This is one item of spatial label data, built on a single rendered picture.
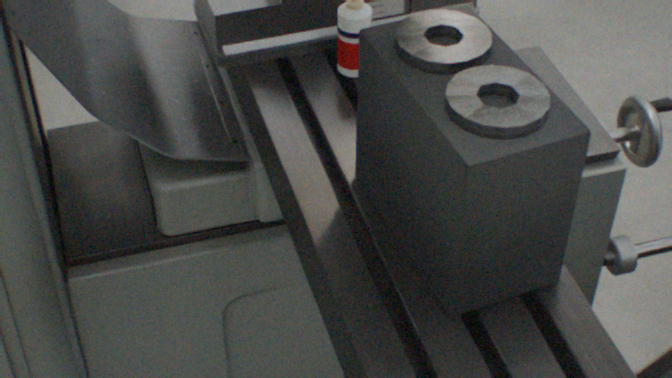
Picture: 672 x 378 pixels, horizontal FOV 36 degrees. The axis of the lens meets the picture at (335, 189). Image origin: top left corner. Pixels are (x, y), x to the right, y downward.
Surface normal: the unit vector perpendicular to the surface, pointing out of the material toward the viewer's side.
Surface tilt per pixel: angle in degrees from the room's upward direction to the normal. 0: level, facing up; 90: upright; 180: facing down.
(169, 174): 0
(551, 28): 0
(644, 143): 90
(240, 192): 90
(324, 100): 0
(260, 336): 90
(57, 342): 89
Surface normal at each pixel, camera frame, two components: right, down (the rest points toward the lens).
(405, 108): -0.92, 0.25
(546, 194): 0.39, 0.61
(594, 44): 0.01, -0.75
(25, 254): 0.77, 0.41
